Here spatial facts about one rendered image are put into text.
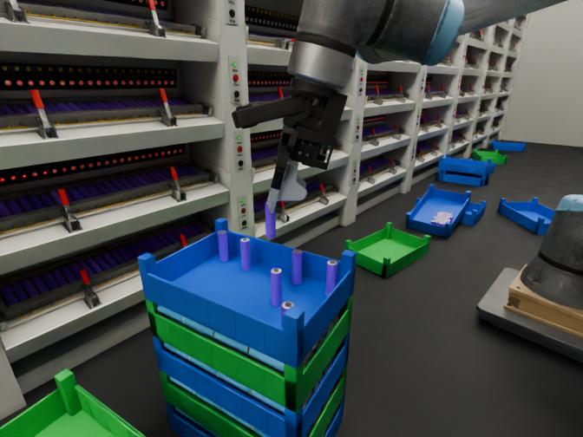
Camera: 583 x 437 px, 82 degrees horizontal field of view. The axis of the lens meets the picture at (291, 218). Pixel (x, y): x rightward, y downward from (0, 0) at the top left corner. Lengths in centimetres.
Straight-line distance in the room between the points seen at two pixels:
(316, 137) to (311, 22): 15
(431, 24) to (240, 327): 48
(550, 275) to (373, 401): 59
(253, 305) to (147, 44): 63
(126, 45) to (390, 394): 97
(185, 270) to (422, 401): 59
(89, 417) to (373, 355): 64
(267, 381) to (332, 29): 48
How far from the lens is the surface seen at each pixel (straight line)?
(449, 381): 97
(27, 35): 82
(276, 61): 117
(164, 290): 58
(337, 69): 50
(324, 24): 50
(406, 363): 97
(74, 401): 70
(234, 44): 105
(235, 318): 49
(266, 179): 116
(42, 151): 82
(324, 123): 53
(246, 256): 65
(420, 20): 54
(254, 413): 60
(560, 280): 114
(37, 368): 104
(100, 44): 86
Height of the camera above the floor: 66
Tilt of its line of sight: 22 degrees down
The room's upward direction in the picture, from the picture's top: straight up
